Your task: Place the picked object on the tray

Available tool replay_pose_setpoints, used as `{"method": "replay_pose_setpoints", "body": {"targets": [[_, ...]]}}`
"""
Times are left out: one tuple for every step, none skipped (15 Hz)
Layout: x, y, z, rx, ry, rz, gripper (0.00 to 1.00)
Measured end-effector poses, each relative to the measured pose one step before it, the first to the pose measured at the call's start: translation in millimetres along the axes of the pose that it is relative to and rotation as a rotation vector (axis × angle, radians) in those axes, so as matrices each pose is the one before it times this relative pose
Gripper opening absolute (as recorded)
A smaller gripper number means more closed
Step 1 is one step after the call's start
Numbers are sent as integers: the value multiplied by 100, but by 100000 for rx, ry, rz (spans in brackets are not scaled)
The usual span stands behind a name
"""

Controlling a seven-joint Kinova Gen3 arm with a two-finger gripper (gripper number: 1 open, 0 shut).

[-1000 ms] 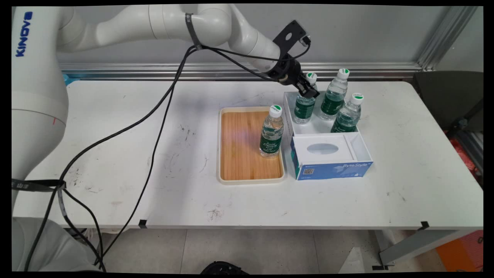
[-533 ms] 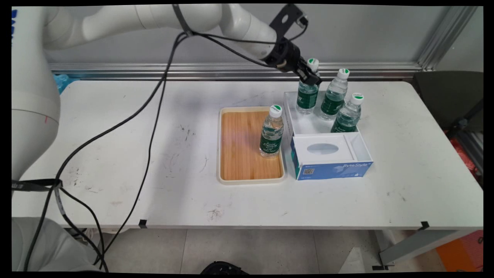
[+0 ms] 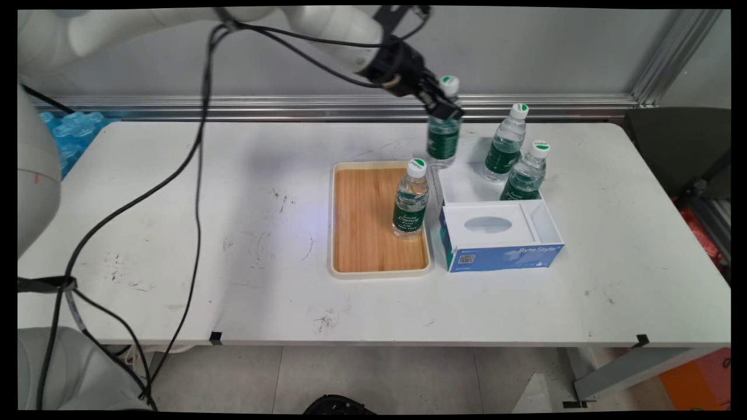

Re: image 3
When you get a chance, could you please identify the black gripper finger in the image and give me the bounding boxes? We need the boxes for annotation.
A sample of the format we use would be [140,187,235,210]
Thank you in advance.
[418,69,451,99]
[421,87,466,122]

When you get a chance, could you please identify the green label water bottle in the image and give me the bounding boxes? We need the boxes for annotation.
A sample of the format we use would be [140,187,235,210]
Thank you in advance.
[500,140,551,202]
[483,103,530,184]
[427,75,463,170]
[392,158,431,240]

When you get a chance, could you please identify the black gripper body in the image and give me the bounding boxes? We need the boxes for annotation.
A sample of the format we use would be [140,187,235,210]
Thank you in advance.
[359,36,430,99]

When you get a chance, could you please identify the blue patterned cloth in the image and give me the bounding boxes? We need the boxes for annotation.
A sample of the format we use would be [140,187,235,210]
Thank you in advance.
[38,110,110,180]

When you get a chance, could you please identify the black rounded floor object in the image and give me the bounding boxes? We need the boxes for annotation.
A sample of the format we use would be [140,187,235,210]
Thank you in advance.
[302,394,378,415]

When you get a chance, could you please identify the white and blue carton box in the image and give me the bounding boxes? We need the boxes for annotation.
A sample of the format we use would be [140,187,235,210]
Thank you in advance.
[430,136,566,274]

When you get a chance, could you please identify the long black robot cable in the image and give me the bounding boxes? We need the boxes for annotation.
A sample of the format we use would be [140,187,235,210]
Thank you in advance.
[35,22,234,411]

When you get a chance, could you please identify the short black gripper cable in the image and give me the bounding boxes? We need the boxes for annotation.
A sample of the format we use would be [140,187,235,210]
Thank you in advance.
[233,7,432,89]

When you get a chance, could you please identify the wrist camera on grey bracket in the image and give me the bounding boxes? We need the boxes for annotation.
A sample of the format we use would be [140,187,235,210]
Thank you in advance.
[372,6,431,39]

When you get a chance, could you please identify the slanted aluminium frame post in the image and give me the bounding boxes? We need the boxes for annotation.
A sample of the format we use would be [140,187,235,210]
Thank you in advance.
[632,9,725,109]

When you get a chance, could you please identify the bamboo tray with cream rim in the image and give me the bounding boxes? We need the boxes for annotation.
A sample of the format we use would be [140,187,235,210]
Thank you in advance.
[328,161,434,280]

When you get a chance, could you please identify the red patterned bag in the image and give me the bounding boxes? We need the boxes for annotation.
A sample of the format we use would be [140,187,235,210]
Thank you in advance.
[677,207,731,284]

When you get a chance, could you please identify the orange box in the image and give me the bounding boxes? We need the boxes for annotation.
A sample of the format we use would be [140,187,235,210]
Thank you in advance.
[658,348,731,411]

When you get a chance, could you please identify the grey table leg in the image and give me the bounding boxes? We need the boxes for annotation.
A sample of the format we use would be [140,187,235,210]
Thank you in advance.
[563,346,704,408]

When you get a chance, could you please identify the horizontal aluminium frame rail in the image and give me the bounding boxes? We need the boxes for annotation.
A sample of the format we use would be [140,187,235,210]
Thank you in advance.
[32,92,643,123]

